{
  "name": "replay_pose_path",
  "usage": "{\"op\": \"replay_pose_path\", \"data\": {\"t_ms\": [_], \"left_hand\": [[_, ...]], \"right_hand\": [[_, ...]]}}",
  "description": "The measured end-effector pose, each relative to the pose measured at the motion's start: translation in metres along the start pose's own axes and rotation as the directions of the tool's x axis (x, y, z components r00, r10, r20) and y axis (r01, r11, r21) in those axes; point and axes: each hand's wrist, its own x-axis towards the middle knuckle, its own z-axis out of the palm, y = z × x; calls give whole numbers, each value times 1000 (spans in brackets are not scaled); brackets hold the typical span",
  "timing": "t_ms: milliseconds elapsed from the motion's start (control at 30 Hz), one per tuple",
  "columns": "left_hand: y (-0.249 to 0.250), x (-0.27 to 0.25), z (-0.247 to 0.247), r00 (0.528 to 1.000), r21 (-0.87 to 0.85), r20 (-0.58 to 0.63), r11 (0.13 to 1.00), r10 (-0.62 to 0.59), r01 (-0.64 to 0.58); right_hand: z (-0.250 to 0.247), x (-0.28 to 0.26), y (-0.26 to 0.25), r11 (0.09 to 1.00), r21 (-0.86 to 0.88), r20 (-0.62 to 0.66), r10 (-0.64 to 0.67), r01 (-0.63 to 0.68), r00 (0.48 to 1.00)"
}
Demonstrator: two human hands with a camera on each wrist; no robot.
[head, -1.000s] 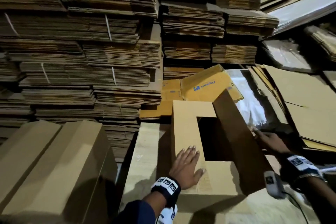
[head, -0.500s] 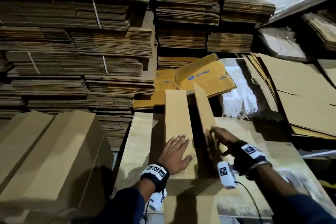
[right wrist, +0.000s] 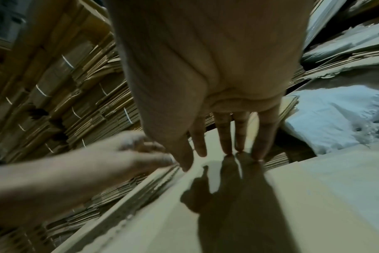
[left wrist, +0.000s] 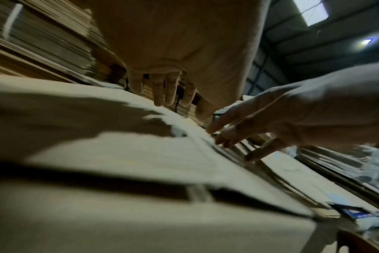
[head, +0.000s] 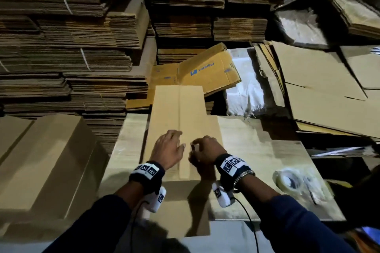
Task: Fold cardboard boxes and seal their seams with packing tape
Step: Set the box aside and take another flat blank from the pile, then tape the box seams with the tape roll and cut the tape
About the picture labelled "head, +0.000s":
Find white plastic sack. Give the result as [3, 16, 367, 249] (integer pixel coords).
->
[224, 47, 268, 118]

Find small metal cutter blade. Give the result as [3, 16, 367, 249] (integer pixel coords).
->
[304, 176, 327, 206]

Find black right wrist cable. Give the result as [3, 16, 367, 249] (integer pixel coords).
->
[233, 197, 261, 253]

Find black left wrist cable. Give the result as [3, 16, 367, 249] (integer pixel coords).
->
[129, 201, 147, 253]

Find person's left forearm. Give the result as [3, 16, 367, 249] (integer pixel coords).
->
[44, 180, 150, 253]

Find person's right hand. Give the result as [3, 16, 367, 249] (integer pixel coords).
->
[188, 135, 229, 166]

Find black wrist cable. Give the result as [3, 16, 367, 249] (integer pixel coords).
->
[233, 197, 261, 253]
[129, 201, 147, 253]

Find clear plastic sheet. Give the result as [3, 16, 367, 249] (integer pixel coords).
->
[274, 7, 330, 51]

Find silver bracelet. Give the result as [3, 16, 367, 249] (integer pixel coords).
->
[232, 169, 257, 191]

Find black right wrist band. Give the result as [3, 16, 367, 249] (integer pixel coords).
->
[213, 153, 255, 192]

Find clear tape roll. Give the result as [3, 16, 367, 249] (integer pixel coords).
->
[272, 168, 307, 195]

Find pile of brown cartons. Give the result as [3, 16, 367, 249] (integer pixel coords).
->
[252, 40, 380, 142]

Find person's left hand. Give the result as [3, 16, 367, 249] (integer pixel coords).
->
[148, 129, 187, 171]

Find yellow carton with blue print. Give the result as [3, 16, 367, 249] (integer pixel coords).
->
[177, 42, 242, 98]

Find blue glowing device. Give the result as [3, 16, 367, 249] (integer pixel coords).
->
[362, 226, 380, 245]

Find plywood work board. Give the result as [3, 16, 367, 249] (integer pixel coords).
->
[97, 113, 347, 223]

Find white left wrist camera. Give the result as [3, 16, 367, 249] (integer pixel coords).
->
[144, 185, 168, 214]

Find person's right forearm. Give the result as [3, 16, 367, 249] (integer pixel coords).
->
[237, 174, 358, 253]

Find stacks of flat cardboard bundles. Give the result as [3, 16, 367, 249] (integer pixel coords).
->
[0, 0, 292, 150]

